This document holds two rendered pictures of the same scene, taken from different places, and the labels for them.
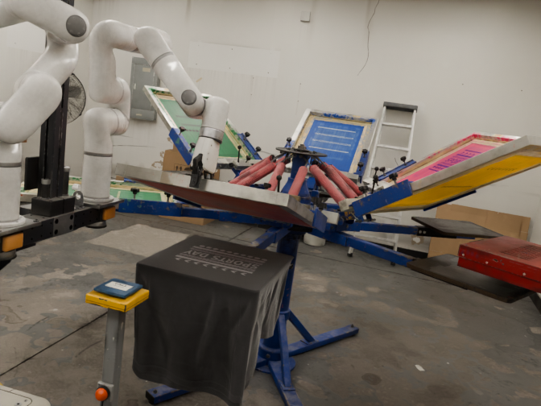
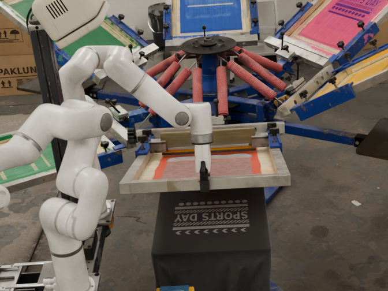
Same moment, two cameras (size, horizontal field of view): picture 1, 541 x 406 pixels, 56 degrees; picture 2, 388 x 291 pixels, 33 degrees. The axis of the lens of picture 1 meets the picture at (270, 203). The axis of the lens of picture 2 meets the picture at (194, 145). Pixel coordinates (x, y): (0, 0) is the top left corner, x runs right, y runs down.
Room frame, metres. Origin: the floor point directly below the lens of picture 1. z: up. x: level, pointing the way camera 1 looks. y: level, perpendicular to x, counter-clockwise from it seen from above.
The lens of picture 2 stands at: (-0.33, 0.62, 2.38)
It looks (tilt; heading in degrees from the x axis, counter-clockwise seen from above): 26 degrees down; 349
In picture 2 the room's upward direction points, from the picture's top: 5 degrees counter-clockwise
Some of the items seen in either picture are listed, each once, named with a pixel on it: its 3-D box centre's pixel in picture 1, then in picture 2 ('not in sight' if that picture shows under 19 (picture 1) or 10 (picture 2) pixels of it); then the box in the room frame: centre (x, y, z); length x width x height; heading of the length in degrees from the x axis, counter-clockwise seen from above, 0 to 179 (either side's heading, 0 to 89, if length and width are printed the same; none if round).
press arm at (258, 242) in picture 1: (258, 245); not in sight; (2.33, 0.03, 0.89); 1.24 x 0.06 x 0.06; 165
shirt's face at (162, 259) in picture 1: (221, 258); (211, 216); (1.85, 0.15, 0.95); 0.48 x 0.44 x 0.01; 165
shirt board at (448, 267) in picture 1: (387, 252); (327, 133); (2.45, -0.61, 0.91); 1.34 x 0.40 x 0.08; 45
